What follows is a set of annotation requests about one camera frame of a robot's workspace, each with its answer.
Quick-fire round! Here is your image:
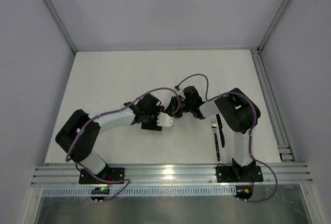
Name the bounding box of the black handled fork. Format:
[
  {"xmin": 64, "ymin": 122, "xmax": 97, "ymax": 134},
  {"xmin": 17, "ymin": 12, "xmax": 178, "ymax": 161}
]
[{"xmin": 211, "ymin": 117, "xmax": 220, "ymax": 161}]

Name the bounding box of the black handled knife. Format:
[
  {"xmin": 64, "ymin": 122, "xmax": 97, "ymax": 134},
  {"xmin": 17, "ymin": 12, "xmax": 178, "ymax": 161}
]
[{"xmin": 216, "ymin": 114, "xmax": 225, "ymax": 148}]

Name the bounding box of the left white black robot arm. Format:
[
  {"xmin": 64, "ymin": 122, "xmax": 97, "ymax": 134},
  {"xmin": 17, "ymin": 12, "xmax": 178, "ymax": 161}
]
[{"xmin": 55, "ymin": 94, "xmax": 165, "ymax": 184}]

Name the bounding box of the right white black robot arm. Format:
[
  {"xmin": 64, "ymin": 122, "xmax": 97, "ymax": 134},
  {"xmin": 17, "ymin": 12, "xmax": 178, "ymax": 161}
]
[{"xmin": 165, "ymin": 86, "xmax": 261, "ymax": 183}]

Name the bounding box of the left black controller board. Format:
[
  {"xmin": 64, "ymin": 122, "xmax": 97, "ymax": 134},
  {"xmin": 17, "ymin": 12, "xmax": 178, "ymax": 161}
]
[{"xmin": 90, "ymin": 187, "xmax": 110, "ymax": 203}]

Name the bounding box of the black controller board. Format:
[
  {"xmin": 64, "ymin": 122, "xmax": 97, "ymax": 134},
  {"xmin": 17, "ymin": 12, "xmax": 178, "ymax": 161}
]
[
  {"xmin": 234, "ymin": 185, "xmax": 253, "ymax": 201},
  {"xmin": 90, "ymin": 187, "xmax": 110, "ymax": 203}
]

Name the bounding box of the right black controller board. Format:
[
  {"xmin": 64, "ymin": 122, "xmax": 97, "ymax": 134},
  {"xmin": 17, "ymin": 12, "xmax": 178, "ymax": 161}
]
[{"xmin": 234, "ymin": 185, "xmax": 253, "ymax": 201}]

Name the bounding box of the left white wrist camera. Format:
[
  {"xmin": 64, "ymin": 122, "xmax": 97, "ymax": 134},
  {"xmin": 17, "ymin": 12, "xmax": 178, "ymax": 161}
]
[{"xmin": 156, "ymin": 112, "xmax": 174, "ymax": 127}]

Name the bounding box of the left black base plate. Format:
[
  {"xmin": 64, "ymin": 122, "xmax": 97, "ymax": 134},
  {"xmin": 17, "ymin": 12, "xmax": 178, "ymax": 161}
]
[{"xmin": 79, "ymin": 167, "xmax": 125, "ymax": 185}]

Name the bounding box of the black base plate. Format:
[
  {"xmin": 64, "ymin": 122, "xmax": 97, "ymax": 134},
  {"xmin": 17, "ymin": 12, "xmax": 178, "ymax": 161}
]
[
  {"xmin": 79, "ymin": 167, "xmax": 125, "ymax": 185},
  {"xmin": 215, "ymin": 164, "xmax": 264, "ymax": 183}
]

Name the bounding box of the slotted grey cable duct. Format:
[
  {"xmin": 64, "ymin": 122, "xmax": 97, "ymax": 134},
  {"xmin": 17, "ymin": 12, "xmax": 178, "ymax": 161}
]
[{"xmin": 42, "ymin": 185, "xmax": 235, "ymax": 197}]

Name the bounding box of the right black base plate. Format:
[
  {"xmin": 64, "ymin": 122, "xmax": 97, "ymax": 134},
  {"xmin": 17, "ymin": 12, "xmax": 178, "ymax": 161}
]
[{"xmin": 215, "ymin": 164, "xmax": 264, "ymax": 183}]

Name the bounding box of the right aluminium side rail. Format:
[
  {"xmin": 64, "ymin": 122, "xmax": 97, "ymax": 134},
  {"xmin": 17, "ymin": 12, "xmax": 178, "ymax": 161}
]
[{"xmin": 250, "ymin": 48, "xmax": 297, "ymax": 163}]

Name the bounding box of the aluminium front rail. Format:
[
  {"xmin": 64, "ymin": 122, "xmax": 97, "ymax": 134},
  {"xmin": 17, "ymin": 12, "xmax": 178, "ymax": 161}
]
[{"xmin": 31, "ymin": 163, "xmax": 313, "ymax": 186}]

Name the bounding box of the left aluminium corner post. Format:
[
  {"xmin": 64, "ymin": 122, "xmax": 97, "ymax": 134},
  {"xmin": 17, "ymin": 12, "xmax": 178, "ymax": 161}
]
[{"xmin": 42, "ymin": 0, "xmax": 77, "ymax": 55}]

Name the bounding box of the aluminium corner post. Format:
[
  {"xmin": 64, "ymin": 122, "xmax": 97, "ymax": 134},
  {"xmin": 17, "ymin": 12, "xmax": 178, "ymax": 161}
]
[
  {"xmin": 42, "ymin": 0, "xmax": 77, "ymax": 55},
  {"xmin": 257, "ymin": 0, "xmax": 293, "ymax": 53}
]

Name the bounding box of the right aluminium corner post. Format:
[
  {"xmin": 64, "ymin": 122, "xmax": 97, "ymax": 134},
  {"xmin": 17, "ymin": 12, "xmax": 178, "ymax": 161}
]
[{"xmin": 257, "ymin": 0, "xmax": 293, "ymax": 53}]

